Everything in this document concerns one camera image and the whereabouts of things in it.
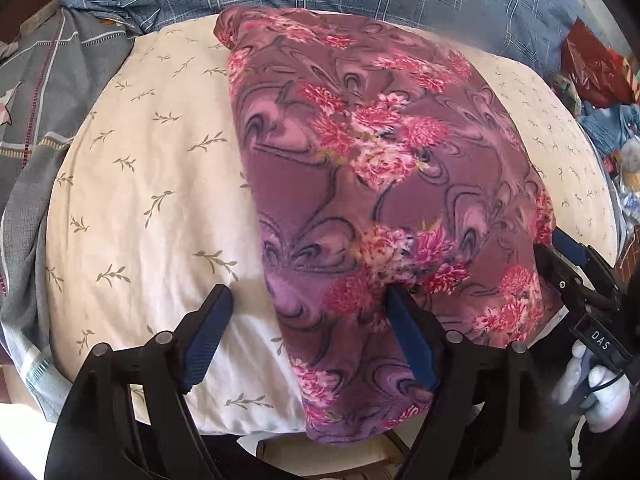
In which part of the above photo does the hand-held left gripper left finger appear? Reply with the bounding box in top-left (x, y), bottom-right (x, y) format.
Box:
top-left (44, 284), bottom-right (235, 480)

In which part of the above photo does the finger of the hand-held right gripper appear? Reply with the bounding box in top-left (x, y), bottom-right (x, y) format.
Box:
top-left (552, 227), bottom-right (615, 282)
top-left (532, 243), bottom-right (582, 307)

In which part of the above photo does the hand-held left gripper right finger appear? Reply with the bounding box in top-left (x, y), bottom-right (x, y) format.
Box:
top-left (385, 285), bottom-right (571, 480)

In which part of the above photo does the purple floral garment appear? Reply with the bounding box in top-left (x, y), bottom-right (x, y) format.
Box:
top-left (214, 6), bottom-right (565, 447)

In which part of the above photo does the person's right hand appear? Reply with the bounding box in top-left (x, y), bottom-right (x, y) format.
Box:
top-left (552, 340), bottom-right (632, 433)

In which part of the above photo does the light blue cloth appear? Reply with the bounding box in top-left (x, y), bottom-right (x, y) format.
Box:
top-left (580, 105), bottom-right (640, 158)

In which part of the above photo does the cream leaf-print pillow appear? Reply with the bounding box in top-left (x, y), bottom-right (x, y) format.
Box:
top-left (44, 10), bottom-right (620, 436)

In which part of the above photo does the red plastic bag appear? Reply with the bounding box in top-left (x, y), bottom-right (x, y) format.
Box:
top-left (560, 16), bottom-right (640, 108)

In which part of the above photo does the grey patterned quilt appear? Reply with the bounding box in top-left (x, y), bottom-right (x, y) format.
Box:
top-left (0, 0), bottom-right (136, 423)

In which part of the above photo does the beige wooden frame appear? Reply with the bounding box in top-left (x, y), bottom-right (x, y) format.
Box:
top-left (256, 430), bottom-right (408, 480)

